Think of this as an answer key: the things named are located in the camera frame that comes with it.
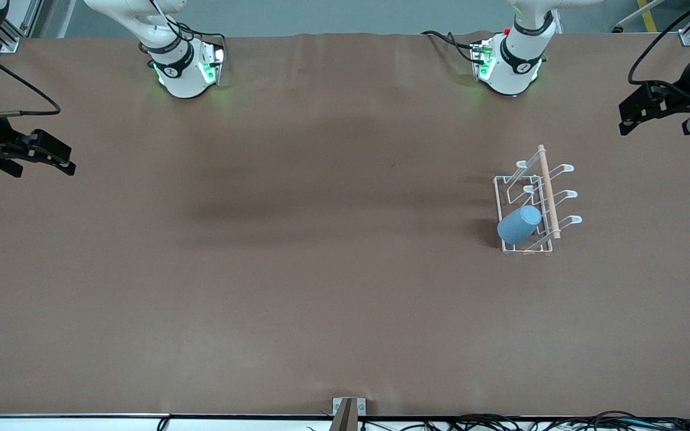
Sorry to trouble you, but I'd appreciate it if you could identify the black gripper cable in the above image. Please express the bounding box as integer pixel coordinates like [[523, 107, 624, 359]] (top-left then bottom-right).
[[627, 0, 690, 88], [0, 33, 62, 116]]

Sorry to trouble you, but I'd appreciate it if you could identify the brown table cover sheet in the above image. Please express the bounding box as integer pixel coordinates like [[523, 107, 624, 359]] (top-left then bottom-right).
[[0, 31, 690, 418]]

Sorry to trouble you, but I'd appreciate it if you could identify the brown camera post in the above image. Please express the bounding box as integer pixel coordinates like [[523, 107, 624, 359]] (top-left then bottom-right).
[[328, 399, 359, 431]]

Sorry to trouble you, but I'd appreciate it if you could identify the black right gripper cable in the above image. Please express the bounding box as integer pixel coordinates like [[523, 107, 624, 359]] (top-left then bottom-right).
[[0, 33, 62, 116]]

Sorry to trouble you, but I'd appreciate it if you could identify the black arm base cable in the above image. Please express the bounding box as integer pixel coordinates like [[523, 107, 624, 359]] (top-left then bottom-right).
[[421, 29, 485, 64], [174, 21, 228, 54]]

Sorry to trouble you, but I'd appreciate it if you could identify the grey metal tube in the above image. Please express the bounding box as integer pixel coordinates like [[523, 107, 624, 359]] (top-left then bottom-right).
[[613, 0, 667, 34]]

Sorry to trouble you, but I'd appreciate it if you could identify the light blue plastic cup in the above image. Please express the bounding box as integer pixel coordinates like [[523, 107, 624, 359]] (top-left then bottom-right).
[[497, 205, 543, 246]]

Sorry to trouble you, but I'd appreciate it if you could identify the grey metal bracket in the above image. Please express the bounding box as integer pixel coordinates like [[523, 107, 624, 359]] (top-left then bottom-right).
[[332, 397, 368, 417]]

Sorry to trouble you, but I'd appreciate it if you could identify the black right arm base cable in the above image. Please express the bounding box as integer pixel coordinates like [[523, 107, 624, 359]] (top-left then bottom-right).
[[174, 21, 228, 54]]

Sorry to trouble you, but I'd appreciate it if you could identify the tangled black cable bundle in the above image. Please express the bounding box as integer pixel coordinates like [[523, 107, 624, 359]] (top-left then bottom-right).
[[306, 410, 690, 431]]

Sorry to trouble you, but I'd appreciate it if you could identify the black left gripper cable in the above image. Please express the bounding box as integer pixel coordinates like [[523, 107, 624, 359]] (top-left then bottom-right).
[[627, 0, 690, 88]]

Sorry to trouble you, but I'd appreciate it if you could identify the black left arm base cable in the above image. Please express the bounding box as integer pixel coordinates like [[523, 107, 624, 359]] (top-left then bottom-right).
[[421, 29, 485, 64]]

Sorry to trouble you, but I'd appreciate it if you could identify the white wire cup rack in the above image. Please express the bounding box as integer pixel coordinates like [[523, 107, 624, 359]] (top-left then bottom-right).
[[493, 144, 583, 257]]

